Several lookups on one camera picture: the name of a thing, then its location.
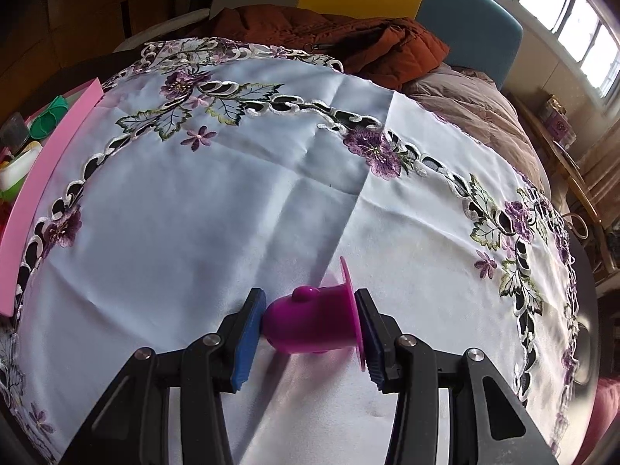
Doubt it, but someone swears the magenta flanged plastic toy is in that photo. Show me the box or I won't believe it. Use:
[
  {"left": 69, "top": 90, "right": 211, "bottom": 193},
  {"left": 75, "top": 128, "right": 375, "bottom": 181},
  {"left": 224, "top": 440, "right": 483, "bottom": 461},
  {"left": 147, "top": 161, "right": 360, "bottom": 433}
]
[{"left": 262, "top": 257, "right": 365, "bottom": 365}]

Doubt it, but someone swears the white green plug-in device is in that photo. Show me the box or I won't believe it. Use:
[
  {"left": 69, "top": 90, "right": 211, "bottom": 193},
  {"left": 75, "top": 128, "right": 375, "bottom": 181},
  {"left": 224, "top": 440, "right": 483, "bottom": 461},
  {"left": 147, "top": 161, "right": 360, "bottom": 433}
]
[{"left": 0, "top": 141, "right": 42, "bottom": 204}]

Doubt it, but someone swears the green plastic funnel toy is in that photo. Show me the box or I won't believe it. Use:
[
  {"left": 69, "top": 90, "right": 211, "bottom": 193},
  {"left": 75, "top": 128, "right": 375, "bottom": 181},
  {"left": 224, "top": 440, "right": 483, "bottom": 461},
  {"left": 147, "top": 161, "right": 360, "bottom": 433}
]
[{"left": 29, "top": 96, "right": 68, "bottom": 141}]

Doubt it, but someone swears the white embroidered floral tablecloth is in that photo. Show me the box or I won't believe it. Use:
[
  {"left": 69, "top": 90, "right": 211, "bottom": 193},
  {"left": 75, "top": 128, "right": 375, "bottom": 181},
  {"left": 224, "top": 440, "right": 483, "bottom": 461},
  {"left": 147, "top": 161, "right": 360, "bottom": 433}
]
[{"left": 1, "top": 39, "right": 577, "bottom": 464}]

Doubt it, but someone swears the wooden side table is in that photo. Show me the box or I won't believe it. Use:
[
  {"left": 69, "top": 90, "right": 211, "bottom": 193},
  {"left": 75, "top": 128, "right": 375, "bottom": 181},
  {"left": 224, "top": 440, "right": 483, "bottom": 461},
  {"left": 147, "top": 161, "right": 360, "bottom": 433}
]
[{"left": 505, "top": 90, "right": 619, "bottom": 284}]

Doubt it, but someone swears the beige pink duvet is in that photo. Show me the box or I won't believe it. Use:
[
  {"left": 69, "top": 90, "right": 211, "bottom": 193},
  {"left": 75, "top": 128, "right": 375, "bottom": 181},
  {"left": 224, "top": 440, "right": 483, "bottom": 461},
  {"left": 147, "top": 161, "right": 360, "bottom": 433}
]
[{"left": 403, "top": 63, "right": 551, "bottom": 195}]

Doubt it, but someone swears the pink shallow cardboard box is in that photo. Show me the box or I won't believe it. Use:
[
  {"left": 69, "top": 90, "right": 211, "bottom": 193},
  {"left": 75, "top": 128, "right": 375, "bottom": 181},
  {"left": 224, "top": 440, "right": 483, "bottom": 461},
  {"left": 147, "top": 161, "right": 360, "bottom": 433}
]
[{"left": 0, "top": 78, "right": 104, "bottom": 318}]

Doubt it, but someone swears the purple gift box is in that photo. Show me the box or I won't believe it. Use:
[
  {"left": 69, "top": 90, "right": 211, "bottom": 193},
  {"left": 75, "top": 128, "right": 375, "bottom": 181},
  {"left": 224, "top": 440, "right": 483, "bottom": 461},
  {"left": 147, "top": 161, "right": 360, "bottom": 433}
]
[{"left": 538, "top": 95, "right": 577, "bottom": 150}]

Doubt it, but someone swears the rust brown quilted jacket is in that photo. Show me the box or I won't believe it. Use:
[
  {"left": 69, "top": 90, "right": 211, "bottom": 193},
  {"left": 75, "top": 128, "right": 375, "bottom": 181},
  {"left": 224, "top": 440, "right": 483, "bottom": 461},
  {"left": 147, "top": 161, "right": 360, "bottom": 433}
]
[{"left": 207, "top": 4, "right": 450, "bottom": 90}]

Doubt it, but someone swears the window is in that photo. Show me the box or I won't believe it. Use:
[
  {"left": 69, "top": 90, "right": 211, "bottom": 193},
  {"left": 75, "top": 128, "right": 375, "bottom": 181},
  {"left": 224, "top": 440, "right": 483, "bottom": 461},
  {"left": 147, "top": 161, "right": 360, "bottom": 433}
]
[{"left": 496, "top": 0, "right": 619, "bottom": 104}]

